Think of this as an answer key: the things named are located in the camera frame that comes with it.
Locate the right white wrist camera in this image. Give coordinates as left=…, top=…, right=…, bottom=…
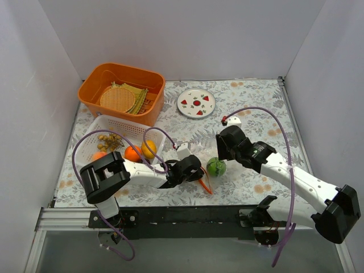
left=221, top=115, right=242, bottom=128

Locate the white strawberry pattern plate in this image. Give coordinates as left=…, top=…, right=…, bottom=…
left=177, top=88, right=216, bottom=119

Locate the dark fake plum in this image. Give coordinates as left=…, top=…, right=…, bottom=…
left=139, top=159, right=150, bottom=164

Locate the orange fake tangerine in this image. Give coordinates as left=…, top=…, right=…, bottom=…
left=124, top=146, right=142, bottom=163

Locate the orange plastic tub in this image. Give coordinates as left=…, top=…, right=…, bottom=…
left=78, top=63, right=166, bottom=126

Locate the fake peach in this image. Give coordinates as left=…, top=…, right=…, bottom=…
left=92, top=151, right=107, bottom=161

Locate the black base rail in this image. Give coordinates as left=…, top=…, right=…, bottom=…
left=88, top=204, right=282, bottom=246

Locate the brown fake longan cluster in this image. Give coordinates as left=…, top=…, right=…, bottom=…
left=97, top=133, right=125, bottom=152

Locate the yellow fake lemon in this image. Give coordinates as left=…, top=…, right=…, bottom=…
left=141, top=140, right=157, bottom=160

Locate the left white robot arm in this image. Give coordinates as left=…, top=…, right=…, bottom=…
left=80, top=152, right=204, bottom=228

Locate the round orange woven coaster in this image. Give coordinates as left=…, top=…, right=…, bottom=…
left=100, top=86, right=135, bottom=113

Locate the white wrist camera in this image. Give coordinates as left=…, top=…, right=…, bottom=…
left=221, top=115, right=242, bottom=128
left=174, top=142, right=191, bottom=163

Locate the green fake watermelon ball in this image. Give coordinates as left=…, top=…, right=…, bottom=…
left=206, top=157, right=226, bottom=177

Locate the yellow green woven mat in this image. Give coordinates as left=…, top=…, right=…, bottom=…
left=111, top=82, right=148, bottom=114

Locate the white perforated plastic basket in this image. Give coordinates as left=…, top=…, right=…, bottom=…
left=75, top=115, right=166, bottom=167

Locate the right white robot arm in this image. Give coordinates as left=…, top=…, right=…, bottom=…
left=216, top=125, right=361, bottom=244

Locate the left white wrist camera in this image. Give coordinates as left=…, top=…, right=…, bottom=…
left=174, top=142, right=191, bottom=163

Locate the clear zip top bag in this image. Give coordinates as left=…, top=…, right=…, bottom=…
left=189, top=142, right=220, bottom=196

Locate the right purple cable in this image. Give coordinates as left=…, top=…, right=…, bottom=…
left=221, top=106, right=296, bottom=268

